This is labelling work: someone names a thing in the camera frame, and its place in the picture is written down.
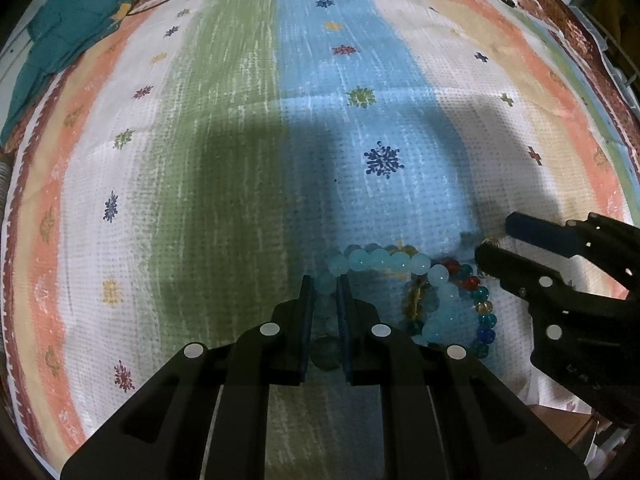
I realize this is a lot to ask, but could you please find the brown floral blanket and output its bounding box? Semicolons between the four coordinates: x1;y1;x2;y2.
0;0;640;456

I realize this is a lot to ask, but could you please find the light blue bead bracelet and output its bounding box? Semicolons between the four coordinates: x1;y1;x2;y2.
313;247;462;371

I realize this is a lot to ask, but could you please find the teal cloth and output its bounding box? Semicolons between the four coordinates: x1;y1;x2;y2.
0;0;134;146

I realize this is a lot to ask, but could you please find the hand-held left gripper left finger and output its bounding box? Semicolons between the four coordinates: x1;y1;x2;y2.
60;275;316;480

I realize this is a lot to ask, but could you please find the multicoloured glass bead bracelet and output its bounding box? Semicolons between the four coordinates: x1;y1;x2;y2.
387;243;499;361

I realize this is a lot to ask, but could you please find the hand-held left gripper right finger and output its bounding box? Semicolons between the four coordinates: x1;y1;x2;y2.
336;276;590;480

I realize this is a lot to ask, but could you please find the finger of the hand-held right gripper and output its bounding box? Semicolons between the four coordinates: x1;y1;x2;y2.
473;239;577;321
504;211;584;259

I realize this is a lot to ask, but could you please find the white wire rack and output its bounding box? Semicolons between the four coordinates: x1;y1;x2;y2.
575;7;640;92

